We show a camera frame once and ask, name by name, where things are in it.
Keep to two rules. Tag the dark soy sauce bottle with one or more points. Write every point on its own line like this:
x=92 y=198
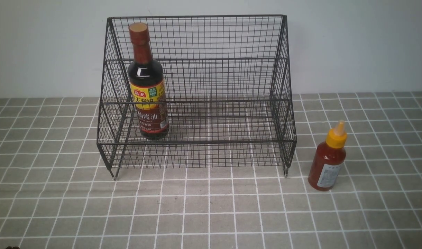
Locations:
x=147 y=85

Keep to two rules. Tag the red chili sauce bottle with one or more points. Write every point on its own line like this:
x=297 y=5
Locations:
x=329 y=156

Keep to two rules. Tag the grey checkered tablecloth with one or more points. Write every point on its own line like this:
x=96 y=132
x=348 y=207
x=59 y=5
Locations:
x=56 y=193

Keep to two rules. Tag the black wire mesh shelf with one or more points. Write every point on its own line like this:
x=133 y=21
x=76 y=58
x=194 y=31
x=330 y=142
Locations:
x=228 y=93

